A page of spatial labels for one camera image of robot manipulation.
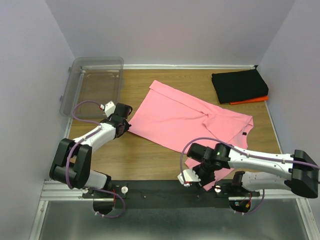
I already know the pink t shirt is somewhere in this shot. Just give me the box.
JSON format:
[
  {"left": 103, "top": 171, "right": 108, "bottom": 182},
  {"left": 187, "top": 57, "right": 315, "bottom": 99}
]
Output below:
[{"left": 127, "top": 79, "right": 255, "bottom": 192}]

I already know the clear plastic bin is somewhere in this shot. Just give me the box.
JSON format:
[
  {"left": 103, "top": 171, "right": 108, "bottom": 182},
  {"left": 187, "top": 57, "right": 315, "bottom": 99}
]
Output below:
[{"left": 59, "top": 57, "right": 124, "bottom": 118}]

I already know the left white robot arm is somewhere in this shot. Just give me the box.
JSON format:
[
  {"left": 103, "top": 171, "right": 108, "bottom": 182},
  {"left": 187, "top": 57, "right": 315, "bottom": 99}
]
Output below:
[{"left": 49, "top": 101, "right": 133, "bottom": 198}]

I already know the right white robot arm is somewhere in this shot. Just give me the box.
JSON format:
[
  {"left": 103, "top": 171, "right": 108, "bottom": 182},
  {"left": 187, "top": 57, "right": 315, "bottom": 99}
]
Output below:
[{"left": 187, "top": 143, "right": 320, "bottom": 199}]

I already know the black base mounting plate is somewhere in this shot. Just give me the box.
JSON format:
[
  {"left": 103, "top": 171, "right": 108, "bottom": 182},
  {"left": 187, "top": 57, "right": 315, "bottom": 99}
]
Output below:
[{"left": 82, "top": 178, "right": 261, "bottom": 210}]

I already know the black folded t shirt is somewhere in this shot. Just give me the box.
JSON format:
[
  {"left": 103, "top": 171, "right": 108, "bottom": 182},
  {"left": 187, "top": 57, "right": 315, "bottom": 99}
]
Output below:
[{"left": 211, "top": 69, "right": 269, "bottom": 104}]

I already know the orange folded t shirt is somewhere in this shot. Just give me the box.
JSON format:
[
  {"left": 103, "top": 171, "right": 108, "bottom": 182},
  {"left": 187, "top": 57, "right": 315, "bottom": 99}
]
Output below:
[{"left": 229, "top": 95, "right": 269, "bottom": 105}]

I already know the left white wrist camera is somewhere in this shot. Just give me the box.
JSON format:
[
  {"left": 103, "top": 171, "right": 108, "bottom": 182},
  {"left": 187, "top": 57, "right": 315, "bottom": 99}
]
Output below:
[{"left": 99, "top": 101, "right": 116, "bottom": 118}]

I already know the back aluminium table rail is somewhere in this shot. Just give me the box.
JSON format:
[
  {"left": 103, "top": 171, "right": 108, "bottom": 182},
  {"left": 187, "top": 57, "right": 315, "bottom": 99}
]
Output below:
[{"left": 123, "top": 64, "right": 256, "bottom": 70}]

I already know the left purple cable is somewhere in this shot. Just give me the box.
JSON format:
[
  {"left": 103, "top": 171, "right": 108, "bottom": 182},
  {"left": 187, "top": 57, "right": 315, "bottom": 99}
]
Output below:
[{"left": 64, "top": 100, "right": 126, "bottom": 220}]

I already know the aluminium frame rail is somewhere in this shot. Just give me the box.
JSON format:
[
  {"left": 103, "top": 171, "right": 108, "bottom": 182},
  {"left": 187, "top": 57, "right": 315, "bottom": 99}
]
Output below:
[{"left": 30, "top": 181, "right": 320, "bottom": 240}]

